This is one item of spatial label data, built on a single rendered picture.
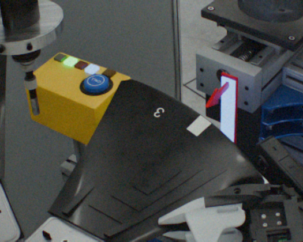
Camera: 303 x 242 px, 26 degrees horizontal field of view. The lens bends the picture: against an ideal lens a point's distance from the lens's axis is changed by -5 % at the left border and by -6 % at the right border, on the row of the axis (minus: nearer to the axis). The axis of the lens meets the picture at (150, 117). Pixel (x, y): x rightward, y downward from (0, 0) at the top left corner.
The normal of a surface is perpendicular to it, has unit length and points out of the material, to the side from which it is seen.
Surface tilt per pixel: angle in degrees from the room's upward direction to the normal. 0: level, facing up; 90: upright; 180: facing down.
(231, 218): 6
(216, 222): 6
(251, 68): 0
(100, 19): 90
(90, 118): 90
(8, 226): 53
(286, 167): 8
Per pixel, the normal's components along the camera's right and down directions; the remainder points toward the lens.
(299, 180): -0.04, -0.68
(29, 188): 0.82, 0.32
